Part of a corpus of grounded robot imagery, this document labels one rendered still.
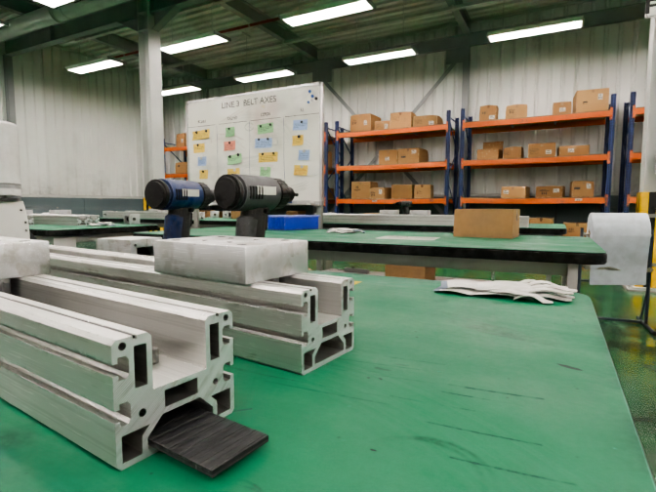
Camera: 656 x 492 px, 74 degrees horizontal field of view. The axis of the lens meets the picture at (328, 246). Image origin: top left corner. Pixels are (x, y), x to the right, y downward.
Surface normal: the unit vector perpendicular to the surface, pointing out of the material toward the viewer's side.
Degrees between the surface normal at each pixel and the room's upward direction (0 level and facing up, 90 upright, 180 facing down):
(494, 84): 90
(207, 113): 90
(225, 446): 0
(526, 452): 0
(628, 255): 103
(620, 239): 95
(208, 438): 0
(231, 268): 90
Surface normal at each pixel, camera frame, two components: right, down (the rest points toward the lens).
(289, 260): 0.83, 0.05
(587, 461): 0.00, -1.00
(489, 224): -0.54, 0.06
